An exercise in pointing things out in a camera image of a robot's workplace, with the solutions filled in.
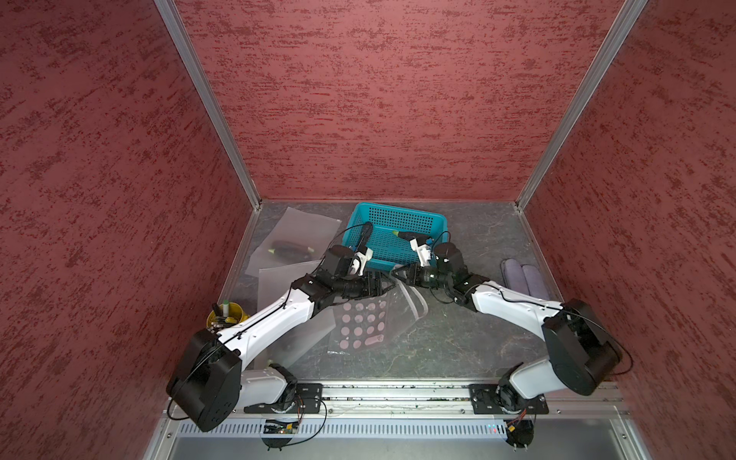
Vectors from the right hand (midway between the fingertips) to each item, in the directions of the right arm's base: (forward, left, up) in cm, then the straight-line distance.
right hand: (392, 278), depth 83 cm
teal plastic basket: (+31, +3, -10) cm, 33 cm away
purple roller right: (+1, -49, -11) cm, 50 cm away
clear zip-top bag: (+23, +34, -8) cm, 42 cm away
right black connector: (-37, -31, -15) cm, 51 cm away
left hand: (-5, +2, +2) cm, 6 cm away
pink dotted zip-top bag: (-9, +8, -13) cm, 18 cm away
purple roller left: (+7, -43, -13) cm, 46 cm away
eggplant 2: (+7, -8, +10) cm, 15 cm away
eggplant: (+26, +8, -10) cm, 29 cm away
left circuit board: (-34, +32, -15) cm, 49 cm away
